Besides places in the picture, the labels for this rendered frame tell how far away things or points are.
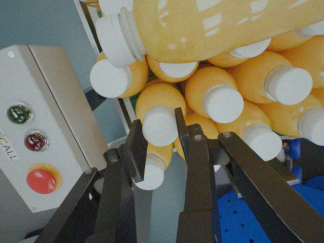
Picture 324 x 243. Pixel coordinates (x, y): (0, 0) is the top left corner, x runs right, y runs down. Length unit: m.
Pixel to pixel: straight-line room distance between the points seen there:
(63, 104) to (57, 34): 1.21
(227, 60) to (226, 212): 0.30
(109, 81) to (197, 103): 0.11
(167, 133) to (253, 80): 0.13
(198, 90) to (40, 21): 1.35
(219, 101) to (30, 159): 0.23
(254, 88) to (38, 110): 0.25
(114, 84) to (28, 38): 1.37
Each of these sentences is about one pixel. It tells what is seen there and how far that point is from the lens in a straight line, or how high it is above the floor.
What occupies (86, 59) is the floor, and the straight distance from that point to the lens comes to 1.39.
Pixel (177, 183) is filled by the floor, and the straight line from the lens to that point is 1.68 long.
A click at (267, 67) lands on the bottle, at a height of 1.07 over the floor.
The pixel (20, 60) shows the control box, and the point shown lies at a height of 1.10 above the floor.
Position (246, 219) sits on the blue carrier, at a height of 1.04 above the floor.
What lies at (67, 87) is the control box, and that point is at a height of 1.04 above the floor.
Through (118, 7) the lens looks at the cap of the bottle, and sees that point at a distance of 0.20.
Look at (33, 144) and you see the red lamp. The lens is 0.25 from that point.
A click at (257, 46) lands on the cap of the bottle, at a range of 0.21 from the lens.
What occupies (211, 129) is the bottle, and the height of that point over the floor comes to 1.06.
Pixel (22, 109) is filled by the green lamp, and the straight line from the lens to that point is 0.25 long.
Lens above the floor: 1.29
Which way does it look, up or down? 69 degrees down
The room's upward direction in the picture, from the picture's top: 180 degrees clockwise
